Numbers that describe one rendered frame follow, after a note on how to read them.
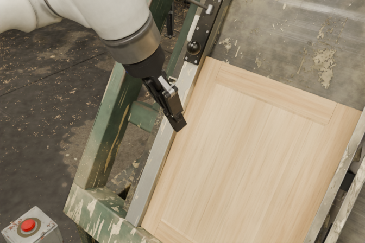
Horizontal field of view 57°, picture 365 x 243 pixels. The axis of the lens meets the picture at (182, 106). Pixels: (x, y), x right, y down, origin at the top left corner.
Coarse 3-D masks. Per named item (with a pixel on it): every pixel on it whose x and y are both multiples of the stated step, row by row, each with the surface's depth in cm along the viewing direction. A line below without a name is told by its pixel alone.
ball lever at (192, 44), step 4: (192, 40) 87; (188, 44) 86; (192, 44) 86; (196, 44) 86; (188, 48) 86; (192, 48) 86; (196, 48) 86; (200, 48) 87; (188, 52) 87; (192, 52) 86; (196, 52) 86
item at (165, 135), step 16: (224, 0) 96; (208, 48) 99; (192, 64) 99; (192, 80) 99; (160, 128) 103; (160, 144) 102; (160, 160) 102; (144, 176) 104; (144, 192) 104; (144, 208) 104
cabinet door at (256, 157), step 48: (192, 96) 101; (240, 96) 93; (288, 96) 86; (192, 144) 100; (240, 144) 92; (288, 144) 86; (336, 144) 80; (192, 192) 98; (240, 192) 91; (288, 192) 85; (192, 240) 97; (240, 240) 90; (288, 240) 84
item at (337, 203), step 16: (352, 144) 74; (352, 160) 74; (336, 176) 75; (352, 176) 74; (336, 192) 74; (352, 192) 73; (320, 208) 76; (336, 208) 77; (320, 224) 76; (336, 224) 74; (304, 240) 77; (320, 240) 79; (336, 240) 74
